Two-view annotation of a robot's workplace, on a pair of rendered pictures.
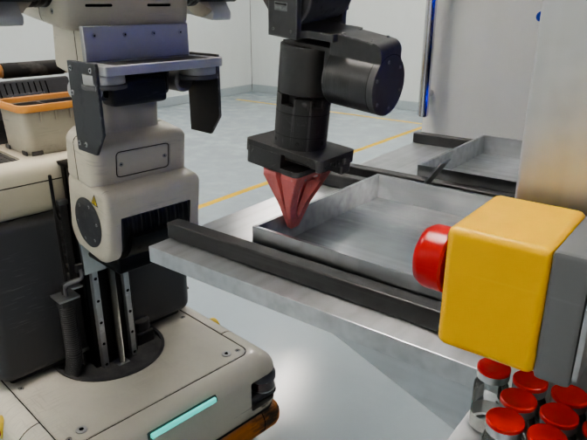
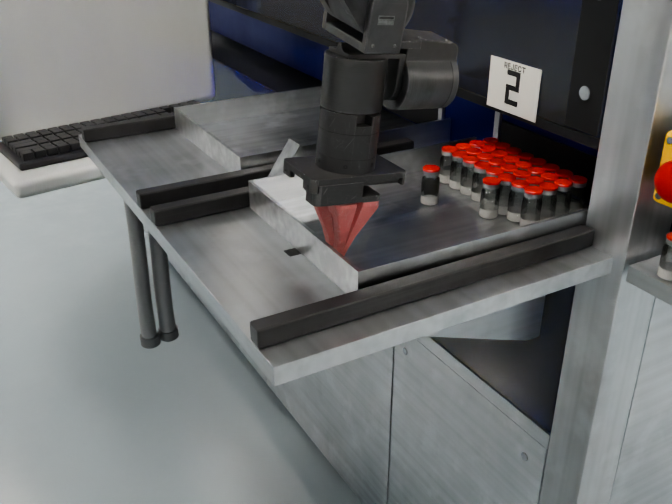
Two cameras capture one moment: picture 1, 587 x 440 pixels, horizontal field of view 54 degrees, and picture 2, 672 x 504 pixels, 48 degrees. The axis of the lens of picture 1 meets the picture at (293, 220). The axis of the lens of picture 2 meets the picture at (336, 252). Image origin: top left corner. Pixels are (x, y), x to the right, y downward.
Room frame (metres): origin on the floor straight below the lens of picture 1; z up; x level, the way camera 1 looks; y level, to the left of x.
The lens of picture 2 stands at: (0.37, 0.62, 1.25)
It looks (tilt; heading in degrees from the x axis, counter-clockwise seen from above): 27 degrees down; 293
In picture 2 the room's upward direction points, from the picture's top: straight up
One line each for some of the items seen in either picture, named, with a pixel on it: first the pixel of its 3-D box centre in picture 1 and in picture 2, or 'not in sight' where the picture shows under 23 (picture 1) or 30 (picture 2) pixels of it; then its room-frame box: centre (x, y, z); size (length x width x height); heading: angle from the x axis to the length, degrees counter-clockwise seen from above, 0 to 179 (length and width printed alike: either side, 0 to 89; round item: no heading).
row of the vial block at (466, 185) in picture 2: not in sight; (487, 184); (0.52, -0.24, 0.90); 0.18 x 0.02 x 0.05; 141
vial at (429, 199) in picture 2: not in sight; (430, 186); (0.59, -0.21, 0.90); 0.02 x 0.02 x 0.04
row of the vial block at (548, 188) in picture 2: not in sight; (501, 181); (0.51, -0.26, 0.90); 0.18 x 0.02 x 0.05; 141
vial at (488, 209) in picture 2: not in sight; (489, 198); (0.51, -0.20, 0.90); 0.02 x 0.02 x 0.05
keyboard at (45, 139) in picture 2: not in sight; (118, 130); (1.25, -0.46, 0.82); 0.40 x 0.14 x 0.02; 60
